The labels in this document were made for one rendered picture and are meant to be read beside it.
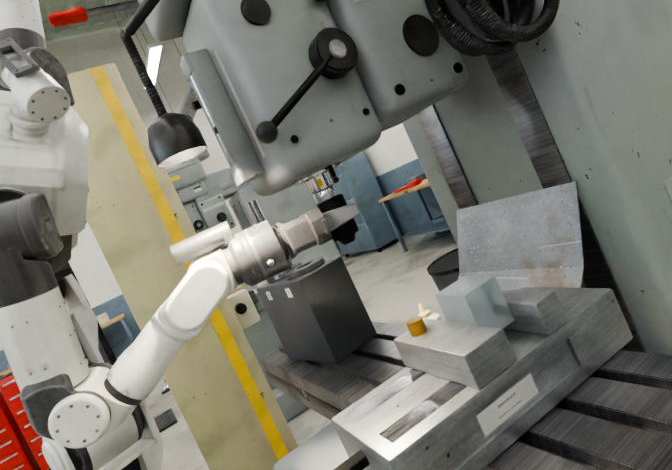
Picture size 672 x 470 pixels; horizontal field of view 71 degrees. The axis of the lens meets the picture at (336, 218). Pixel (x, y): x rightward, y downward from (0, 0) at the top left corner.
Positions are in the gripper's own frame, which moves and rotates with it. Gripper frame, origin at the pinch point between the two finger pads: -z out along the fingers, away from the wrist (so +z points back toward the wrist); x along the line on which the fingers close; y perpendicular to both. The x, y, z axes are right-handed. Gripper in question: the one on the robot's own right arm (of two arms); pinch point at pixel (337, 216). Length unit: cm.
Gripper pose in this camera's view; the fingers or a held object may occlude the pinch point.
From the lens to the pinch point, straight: 79.4
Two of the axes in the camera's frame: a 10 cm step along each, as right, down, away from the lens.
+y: 4.1, 9.1, 0.5
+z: -8.9, 4.2, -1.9
